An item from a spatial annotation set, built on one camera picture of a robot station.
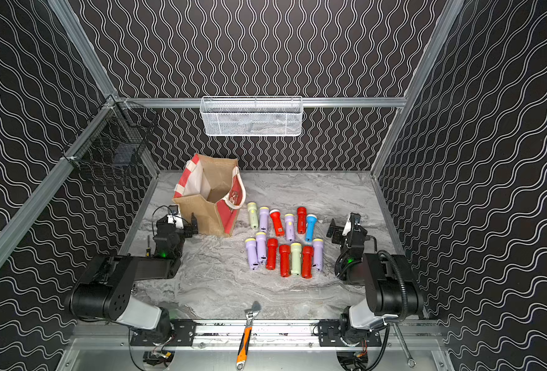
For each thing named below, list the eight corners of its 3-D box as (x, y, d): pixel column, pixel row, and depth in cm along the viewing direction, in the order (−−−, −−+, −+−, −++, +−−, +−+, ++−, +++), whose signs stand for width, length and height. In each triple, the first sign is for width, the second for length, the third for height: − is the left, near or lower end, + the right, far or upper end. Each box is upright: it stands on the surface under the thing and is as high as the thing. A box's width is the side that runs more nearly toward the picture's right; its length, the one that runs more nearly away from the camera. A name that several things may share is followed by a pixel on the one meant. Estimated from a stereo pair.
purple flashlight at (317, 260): (312, 269, 90) (313, 267, 87) (313, 240, 98) (314, 237, 95) (321, 271, 89) (323, 268, 87) (322, 242, 97) (323, 238, 95)
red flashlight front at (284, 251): (279, 277, 88) (279, 274, 86) (279, 247, 95) (279, 244, 93) (291, 277, 88) (292, 274, 86) (290, 247, 95) (290, 244, 93)
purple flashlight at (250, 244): (250, 271, 89) (249, 268, 87) (245, 242, 97) (244, 239, 95) (261, 268, 90) (261, 265, 88) (255, 240, 98) (254, 237, 96)
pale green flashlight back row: (249, 229, 101) (248, 225, 98) (248, 207, 108) (247, 202, 106) (259, 228, 101) (258, 224, 98) (257, 206, 109) (256, 201, 106)
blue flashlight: (305, 241, 97) (305, 238, 95) (306, 217, 105) (307, 213, 103) (315, 243, 97) (316, 239, 95) (316, 218, 105) (317, 214, 102)
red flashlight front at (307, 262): (300, 278, 88) (301, 274, 86) (302, 248, 96) (303, 245, 93) (311, 279, 88) (312, 276, 85) (312, 250, 96) (313, 246, 93)
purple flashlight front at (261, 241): (257, 264, 91) (256, 261, 89) (256, 236, 99) (255, 232, 97) (267, 263, 91) (267, 260, 89) (266, 235, 99) (266, 231, 97)
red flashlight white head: (275, 237, 98) (275, 233, 96) (269, 213, 106) (269, 209, 103) (285, 235, 99) (286, 231, 96) (279, 211, 106) (279, 208, 104)
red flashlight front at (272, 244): (266, 270, 89) (266, 267, 87) (267, 241, 97) (266, 238, 95) (278, 270, 89) (278, 267, 87) (278, 241, 97) (278, 238, 95)
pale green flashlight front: (291, 275, 88) (292, 272, 86) (290, 246, 96) (290, 243, 94) (303, 275, 88) (303, 272, 86) (300, 246, 96) (301, 243, 94)
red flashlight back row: (297, 233, 100) (298, 230, 97) (296, 210, 107) (296, 206, 105) (307, 233, 100) (308, 230, 97) (305, 210, 107) (306, 206, 105)
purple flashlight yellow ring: (285, 241, 97) (285, 237, 95) (284, 217, 105) (285, 213, 102) (294, 241, 97) (295, 237, 95) (293, 217, 105) (293, 213, 102)
